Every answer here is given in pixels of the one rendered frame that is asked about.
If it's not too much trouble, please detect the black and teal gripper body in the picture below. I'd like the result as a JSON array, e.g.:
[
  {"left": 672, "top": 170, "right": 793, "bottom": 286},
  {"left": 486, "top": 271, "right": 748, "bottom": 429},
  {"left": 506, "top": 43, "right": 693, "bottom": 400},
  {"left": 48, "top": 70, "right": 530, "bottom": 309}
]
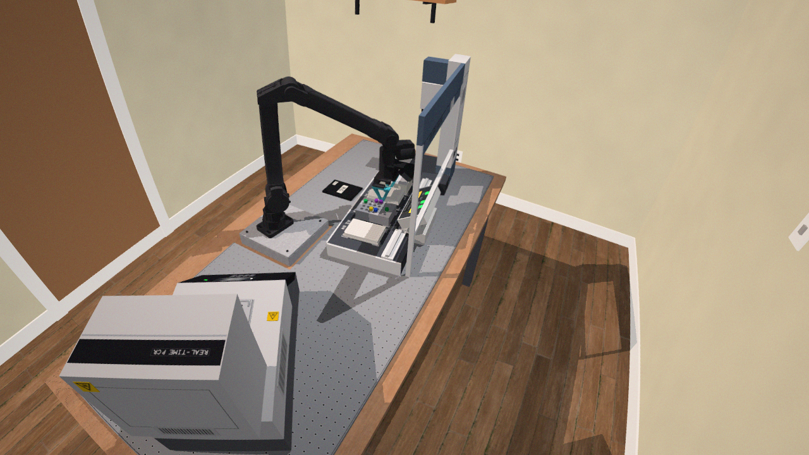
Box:
[{"left": 372, "top": 161, "right": 399, "bottom": 189}]

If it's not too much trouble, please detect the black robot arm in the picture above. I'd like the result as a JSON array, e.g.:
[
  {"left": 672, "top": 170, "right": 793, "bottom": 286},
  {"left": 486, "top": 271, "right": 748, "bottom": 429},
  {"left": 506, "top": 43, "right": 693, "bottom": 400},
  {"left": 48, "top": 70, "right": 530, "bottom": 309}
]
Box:
[{"left": 257, "top": 76, "right": 415, "bottom": 238}]

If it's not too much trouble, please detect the black flat rectangular pad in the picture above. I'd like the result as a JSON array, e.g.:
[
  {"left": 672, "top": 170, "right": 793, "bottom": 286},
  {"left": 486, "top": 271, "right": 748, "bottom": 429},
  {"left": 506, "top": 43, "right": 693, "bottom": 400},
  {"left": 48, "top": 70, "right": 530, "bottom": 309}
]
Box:
[{"left": 322, "top": 180, "right": 363, "bottom": 201}]

